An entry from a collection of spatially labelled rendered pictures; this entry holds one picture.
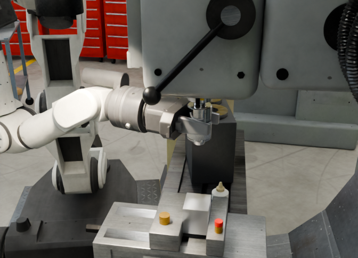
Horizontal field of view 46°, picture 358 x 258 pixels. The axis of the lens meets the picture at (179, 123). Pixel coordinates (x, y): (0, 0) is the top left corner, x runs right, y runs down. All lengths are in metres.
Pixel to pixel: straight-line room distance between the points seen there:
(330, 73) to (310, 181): 2.47
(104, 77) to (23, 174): 2.42
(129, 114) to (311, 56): 0.36
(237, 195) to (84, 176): 0.69
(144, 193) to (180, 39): 1.52
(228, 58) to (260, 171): 2.51
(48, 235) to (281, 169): 2.00
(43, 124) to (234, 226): 0.47
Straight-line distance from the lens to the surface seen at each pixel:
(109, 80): 0.87
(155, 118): 0.80
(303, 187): 3.02
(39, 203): 1.84
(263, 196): 2.87
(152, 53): 0.68
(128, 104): 0.83
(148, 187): 2.17
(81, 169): 1.65
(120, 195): 1.81
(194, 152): 1.16
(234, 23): 0.62
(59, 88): 1.43
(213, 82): 0.68
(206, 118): 0.79
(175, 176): 1.25
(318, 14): 0.64
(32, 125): 0.99
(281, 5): 0.63
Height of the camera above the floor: 1.56
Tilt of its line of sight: 24 degrees down
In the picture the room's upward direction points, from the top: straight up
